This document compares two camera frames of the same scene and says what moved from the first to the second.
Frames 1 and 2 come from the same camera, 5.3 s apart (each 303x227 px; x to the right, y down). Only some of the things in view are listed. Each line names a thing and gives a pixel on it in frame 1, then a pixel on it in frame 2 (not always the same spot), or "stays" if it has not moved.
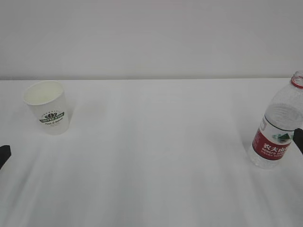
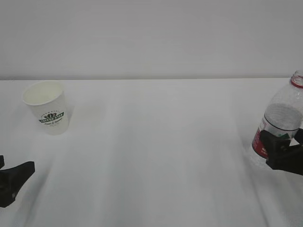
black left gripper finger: (5, 153) to (2, 161)
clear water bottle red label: (272, 140) stays
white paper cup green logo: (47, 100) stays
